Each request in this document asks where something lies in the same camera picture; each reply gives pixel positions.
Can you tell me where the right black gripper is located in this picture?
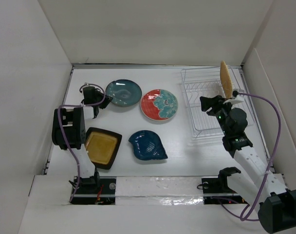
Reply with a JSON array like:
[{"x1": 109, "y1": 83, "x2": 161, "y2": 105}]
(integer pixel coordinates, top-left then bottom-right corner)
[{"x1": 200, "y1": 95, "x2": 235, "y2": 136}]

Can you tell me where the orange woven bamboo plate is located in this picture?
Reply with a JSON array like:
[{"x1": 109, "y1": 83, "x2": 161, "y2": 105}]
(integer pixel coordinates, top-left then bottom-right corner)
[{"x1": 220, "y1": 60, "x2": 233, "y2": 99}]

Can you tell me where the round dark teal plate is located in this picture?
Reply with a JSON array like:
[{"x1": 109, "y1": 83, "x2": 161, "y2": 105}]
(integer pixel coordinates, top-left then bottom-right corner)
[{"x1": 105, "y1": 79, "x2": 142, "y2": 107}]

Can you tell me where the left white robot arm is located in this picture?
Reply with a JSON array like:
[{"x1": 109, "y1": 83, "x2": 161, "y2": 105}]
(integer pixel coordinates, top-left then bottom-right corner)
[{"x1": 52, "y1": 83, "x2": 111, "y2": 194}]

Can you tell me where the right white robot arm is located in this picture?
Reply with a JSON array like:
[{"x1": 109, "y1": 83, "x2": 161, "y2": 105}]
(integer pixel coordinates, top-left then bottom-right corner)
[{"x1": 200, "y1": 92, "x2": 296, "y2": 234}]

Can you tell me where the black square plate yellow centre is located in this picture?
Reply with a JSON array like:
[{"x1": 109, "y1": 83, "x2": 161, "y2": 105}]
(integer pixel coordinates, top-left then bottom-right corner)
[{"x1": 85, "y1": 127, "x2": 122, "y2": 170}]

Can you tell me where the red and teal floral plate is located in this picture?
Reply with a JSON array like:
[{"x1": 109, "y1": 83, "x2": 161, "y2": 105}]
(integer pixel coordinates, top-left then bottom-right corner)
[{"x1": 140, "y1": 89, "x2": 178, "y2": 121}]

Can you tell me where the dark blue shell-shaped plate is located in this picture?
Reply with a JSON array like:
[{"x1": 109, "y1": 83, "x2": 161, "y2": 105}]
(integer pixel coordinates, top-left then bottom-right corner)
[{"x1": 128, "y1": 130, "x2": 168, "y2": 161}]

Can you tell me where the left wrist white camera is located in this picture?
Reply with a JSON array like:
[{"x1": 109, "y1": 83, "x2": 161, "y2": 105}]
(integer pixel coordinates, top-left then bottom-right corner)
[{"x1": 79, "y1": 83, "x2": 92, "y2": 92}]

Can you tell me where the wrist white camera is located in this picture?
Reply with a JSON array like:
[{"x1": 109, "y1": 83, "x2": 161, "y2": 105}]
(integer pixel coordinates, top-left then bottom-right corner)
[
  {"x1": 79, "y1": 83, "x2": 92, "y2": 92},
  {"x1": 223, "y1": 89, "x2": 245, "y2": 105}
]

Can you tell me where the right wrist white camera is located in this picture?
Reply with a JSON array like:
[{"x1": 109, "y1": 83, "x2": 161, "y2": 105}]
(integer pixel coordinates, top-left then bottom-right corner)
[{"x1": 223, "y1": 89, "x2": 245, "y2": 105}]

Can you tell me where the white wire dish rack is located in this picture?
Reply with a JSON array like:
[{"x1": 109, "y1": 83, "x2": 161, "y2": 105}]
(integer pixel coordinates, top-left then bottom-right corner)
[{"x1": 181, "y1": 65, "x2": 257, "y2": 139}]

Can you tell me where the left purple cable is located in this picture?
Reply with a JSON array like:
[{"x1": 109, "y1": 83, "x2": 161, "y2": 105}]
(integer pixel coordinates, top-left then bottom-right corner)
[{"x1": 57, "y1": 83, "x2": 107, "y2": 203}]

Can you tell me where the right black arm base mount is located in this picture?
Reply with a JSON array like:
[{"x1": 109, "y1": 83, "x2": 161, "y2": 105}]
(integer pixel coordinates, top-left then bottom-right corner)
[{"x1": 197, "y1": 167, "x2": 247, "y2": 205}]

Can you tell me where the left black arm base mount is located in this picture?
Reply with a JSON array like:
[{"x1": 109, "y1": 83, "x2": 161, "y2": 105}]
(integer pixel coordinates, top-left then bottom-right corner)
[{"x1": 69, "y1": 171, "x2": 116, "y2": 205}]

